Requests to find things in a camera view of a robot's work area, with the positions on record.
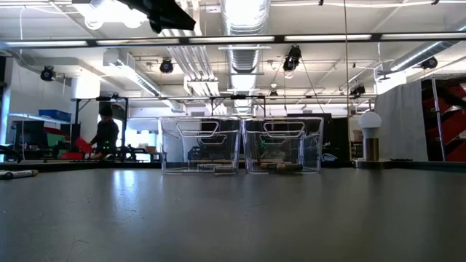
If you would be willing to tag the white round ceiling duct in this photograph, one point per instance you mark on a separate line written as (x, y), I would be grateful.
(94, 22)

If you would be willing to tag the white wall shelf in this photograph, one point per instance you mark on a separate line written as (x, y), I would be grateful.
(22, 116)

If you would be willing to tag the red flat box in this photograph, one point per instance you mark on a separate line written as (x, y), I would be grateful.
(69, 155)

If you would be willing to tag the clear plastic bin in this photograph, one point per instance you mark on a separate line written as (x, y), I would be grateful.
(313, 156)
(171, 156)

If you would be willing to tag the white bulb brass lamp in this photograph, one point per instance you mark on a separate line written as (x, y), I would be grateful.
(370, 120)

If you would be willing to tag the silver spiral ventilation duct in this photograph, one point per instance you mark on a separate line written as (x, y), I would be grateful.
(418, 54)
(244, 58)

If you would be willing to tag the blue storage crate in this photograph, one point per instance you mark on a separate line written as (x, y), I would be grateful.
(54, 115)

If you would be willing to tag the black distant monitor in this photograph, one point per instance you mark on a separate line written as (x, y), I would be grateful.
(336, 138)

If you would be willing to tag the black ceiling spotlight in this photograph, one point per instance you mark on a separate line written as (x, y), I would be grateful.
(429, 62)
(166, 66)
(47, 73)
(292, 60)
(357, 91)

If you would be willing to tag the red shelf bin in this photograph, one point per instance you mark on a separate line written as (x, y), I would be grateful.
(458, 153)
(455, 97)
(453, 127)

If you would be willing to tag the white rectangular ceiling duct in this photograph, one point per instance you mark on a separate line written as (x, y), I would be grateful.
(123, 62)

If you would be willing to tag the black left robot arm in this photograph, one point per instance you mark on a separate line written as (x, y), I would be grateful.
(171, 16)

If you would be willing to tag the red bag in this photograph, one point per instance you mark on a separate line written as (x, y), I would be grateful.
(84, 145)

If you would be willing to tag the metal rack upright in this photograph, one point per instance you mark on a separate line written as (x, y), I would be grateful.
(439, 120)

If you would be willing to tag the person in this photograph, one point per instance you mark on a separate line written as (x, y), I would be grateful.
(105, 134)

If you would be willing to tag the green box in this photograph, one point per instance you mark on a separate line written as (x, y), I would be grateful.
(54, 140)

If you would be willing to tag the black distant workstation frame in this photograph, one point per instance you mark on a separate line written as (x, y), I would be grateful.
(126, 109)

